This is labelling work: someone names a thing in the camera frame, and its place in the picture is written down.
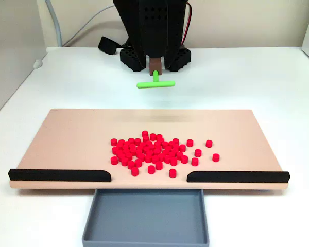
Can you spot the green T-shaped pusher tool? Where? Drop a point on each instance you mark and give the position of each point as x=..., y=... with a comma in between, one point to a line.
x=155, y=84

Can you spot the red cylindrical granule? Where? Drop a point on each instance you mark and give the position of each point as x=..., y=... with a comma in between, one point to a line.
x=114, y=160
x=145, y=133
x=113, y=141
x=115, y=150
x=158, y=137
x=194, y=161
x=208, y=143
x=172, y=173
x=124, y=162
x=215, y=157
x=198, y=152
x=121, y=142
x=184, y=159
x=158, y=165
x=138, y=162
x=151, y=169
x=189, y=142
x=152, y=136
x=134, y=171
x=131, y=164

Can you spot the grey rectangular container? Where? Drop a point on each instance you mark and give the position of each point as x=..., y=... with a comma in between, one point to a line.
x=144, y=218

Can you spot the white round table bumper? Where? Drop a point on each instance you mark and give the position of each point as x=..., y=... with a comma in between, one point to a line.
x=37, y=63

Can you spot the beige flat board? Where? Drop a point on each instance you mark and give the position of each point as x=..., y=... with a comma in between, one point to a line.
x=67, y=141

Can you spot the black edge rail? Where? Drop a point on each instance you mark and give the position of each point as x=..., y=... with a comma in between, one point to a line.
x=59, y=175
x=237, y=177

